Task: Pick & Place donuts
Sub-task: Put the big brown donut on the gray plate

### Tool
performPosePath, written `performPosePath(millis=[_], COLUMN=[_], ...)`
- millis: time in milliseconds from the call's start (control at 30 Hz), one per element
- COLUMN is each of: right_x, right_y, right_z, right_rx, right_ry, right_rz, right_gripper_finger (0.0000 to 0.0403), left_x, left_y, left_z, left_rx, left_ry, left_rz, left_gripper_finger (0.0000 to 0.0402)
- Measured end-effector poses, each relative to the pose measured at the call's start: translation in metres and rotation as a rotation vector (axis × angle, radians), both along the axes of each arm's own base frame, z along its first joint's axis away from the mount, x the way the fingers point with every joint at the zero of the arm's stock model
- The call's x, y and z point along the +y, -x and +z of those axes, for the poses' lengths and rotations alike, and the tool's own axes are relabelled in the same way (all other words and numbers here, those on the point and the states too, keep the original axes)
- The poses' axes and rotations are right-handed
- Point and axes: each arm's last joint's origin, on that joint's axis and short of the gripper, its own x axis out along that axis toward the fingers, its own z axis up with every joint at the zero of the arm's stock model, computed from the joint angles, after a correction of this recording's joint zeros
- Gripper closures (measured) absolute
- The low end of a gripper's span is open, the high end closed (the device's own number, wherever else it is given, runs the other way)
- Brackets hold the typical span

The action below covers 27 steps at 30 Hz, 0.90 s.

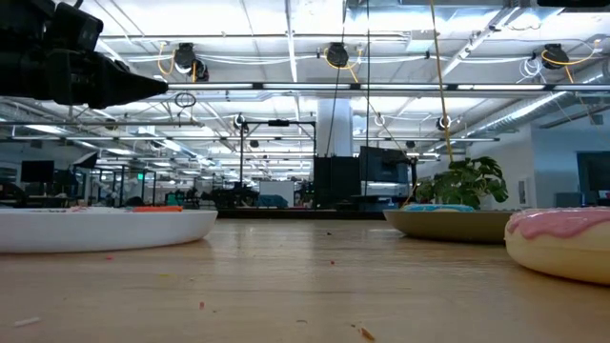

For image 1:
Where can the silver air duct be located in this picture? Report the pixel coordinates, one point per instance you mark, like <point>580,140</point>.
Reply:
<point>381,16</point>

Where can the black computer monitor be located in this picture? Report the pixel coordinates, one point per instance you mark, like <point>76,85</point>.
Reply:
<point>37,170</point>

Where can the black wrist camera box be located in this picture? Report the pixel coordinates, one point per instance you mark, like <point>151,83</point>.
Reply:
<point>76,28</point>

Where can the large light blue donut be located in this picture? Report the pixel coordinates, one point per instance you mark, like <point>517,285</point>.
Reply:
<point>438,208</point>

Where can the orange frosted donut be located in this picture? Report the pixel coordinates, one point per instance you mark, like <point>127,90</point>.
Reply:
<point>157,209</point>

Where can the black cabinet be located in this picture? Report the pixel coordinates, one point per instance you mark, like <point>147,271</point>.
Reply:
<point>336,181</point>

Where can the green potted plant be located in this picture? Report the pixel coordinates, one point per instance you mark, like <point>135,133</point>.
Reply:
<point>464,186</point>

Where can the dark office machine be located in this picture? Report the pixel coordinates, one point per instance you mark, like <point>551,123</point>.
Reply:
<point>381,164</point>

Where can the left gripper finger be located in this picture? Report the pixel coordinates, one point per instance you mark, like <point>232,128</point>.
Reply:
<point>121,74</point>
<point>124,95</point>

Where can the black lamp shade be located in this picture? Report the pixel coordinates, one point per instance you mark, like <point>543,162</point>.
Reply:
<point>87,159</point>

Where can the pink frosted donut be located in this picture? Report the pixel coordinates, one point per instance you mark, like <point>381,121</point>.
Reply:
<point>557,252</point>

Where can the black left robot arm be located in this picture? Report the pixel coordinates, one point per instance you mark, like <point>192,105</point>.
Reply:
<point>24,52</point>

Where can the white building pillar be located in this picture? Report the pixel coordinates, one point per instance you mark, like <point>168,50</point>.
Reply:
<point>333,126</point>

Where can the black gantry frame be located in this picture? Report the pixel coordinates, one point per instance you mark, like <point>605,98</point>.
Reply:
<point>241,157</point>

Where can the tan round plate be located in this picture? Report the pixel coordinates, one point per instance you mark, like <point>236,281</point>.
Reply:
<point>443,226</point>

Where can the orange crumb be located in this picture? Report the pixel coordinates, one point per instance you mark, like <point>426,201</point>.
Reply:
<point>367,333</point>

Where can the white board panel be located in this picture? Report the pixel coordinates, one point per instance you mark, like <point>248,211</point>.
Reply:
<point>276,193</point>

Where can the cream donut pink sprinkles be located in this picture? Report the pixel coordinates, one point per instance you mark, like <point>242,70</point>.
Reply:
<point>78,209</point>

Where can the long ceiling light bar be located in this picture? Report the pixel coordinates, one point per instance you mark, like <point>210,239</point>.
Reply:
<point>305,86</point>

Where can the grey box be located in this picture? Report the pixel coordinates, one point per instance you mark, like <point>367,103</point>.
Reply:
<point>569,199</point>

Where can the white round plate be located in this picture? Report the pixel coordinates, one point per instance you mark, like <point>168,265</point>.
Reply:
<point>95,231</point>

